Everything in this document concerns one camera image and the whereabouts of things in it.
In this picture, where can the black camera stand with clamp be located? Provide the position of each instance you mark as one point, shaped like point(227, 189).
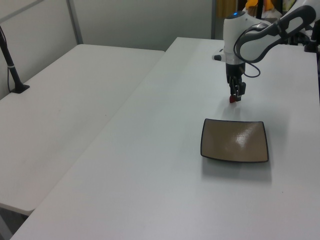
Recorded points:
point(312, 42)

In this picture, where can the yellow orange object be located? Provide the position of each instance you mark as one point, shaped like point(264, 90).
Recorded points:
point(268, 5)

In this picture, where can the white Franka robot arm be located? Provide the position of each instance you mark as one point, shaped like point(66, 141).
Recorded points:
point(232, 30)

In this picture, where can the red strawberry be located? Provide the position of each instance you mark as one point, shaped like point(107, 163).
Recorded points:
point(232, 99)

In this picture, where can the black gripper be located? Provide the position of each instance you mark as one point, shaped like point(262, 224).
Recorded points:
point(235, 71)

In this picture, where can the grey partition post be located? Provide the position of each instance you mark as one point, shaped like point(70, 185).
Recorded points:
point(213, 18)

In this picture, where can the square brown ceramic plate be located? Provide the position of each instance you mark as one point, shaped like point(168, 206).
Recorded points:
point(232, 140)

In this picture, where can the black camera stand with square base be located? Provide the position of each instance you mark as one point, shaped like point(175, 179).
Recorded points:
point(11, 67)

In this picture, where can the black monitor stand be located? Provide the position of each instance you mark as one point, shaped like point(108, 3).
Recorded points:
point(260, 8)

